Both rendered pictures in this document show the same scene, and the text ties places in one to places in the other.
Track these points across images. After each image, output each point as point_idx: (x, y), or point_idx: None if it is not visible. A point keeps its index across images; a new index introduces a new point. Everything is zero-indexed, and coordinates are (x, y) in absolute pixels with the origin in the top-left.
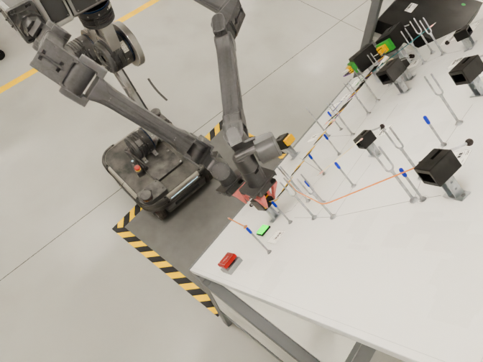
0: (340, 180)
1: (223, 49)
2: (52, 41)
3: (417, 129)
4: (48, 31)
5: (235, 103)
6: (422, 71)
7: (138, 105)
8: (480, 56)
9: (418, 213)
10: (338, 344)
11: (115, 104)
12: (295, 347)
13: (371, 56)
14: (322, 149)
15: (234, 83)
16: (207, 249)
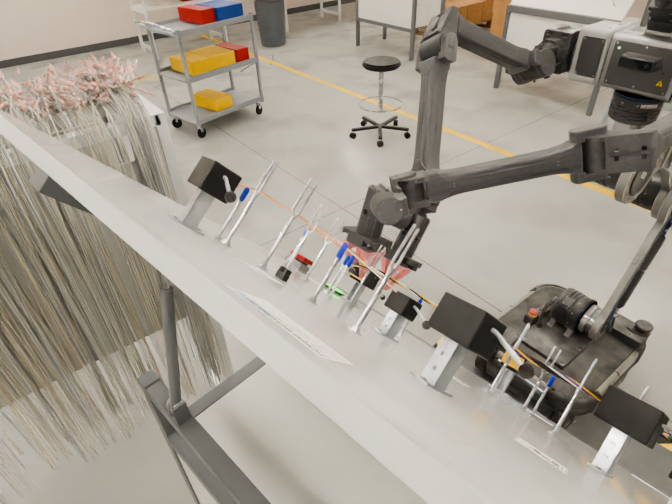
0: (360, 315)
1: (547, 150)
2: (457, 13)
3: (403, 353)
4: (524, 48)
5: (455, 172)
6: None
7: (431, 104)
8: (503, 342)
9: (197, 227)
10: (213, 436)
11: (423, 85)
12: (227, 388)
13: None
14: (481, 384)
15: (487, 166)
16: None
